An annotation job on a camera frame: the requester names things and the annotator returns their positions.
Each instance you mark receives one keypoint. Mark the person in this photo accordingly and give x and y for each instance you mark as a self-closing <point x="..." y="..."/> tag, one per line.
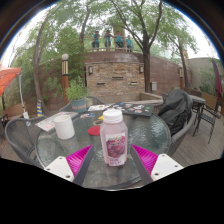
<point x="96" y="40"/>
<point x="119" y="40"/>
<point x="129" y="43"/>
<point x="108" y="40"/>

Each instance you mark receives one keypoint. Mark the pink drink bottle white cap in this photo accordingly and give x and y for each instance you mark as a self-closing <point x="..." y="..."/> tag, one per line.
<point x="114" y="140"/>

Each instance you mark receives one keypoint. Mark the dark patio table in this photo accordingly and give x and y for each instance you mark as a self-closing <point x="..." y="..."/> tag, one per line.
<point x="197" y="99"/>

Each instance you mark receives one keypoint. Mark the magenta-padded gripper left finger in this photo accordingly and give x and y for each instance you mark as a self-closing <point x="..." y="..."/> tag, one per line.
<point x="60" y="168"/>

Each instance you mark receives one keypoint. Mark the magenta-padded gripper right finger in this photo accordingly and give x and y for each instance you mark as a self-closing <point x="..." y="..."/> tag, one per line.
<point x="165" y="166"/>

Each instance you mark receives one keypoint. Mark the black metal patio chair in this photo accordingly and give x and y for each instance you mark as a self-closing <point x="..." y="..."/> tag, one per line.
<point x="209" y="118"/>

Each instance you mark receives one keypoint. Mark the large tree with dark trunk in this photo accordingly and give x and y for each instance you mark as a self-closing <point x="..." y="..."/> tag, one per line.
<point x="146" y="63"/>

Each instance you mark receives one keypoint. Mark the leaning tree with thin trunk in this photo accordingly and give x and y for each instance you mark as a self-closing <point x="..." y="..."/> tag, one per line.
<point x="36" y="66"/>

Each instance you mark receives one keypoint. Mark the green plant in blue pot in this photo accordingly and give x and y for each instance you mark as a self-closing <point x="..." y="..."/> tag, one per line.
<point x="77" y="93"/>

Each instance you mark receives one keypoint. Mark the lamp post with white globe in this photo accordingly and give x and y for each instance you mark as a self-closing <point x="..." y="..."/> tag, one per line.
<point x="65" y="71"/>

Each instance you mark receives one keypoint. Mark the white booklet with red print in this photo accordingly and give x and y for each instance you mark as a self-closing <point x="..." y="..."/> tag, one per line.
<point x="48" y="122"/>

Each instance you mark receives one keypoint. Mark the black board with stickers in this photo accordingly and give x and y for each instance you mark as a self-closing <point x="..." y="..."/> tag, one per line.
<point x="133" y="109"/>

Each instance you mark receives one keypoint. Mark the white cup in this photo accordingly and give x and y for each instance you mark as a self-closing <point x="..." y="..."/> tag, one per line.
<point x="64" y="127"/>

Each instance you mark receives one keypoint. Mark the wall lantern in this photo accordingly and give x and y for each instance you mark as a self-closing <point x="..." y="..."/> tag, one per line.
<point x="141" y="69"/>
<point x="90" y="70"/>

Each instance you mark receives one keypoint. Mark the grey utility box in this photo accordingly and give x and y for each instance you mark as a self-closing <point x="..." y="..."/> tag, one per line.
<point x="153" y="86"/>

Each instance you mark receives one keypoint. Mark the blue yellow striped post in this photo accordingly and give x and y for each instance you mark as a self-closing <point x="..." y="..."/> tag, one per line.
<point x="40" y="109"/>

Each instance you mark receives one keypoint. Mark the orange patio umbrella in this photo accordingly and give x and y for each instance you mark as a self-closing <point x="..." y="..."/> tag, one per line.
<point x="7" y="78"/>

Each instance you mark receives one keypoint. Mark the folded red patio umbrella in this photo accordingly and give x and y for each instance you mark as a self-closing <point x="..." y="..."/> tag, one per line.
<point x="218" y="80"/>

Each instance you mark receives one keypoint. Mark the white printed paper sheet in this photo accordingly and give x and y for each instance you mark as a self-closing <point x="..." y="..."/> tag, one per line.
<point x="96" y="107"/>

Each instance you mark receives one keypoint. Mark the small yellow item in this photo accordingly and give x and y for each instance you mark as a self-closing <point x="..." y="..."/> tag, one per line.
<point x="100" y="117"/>

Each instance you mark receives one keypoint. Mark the black jacket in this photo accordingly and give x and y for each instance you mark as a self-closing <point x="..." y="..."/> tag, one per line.
<point x="175" y="108"/>

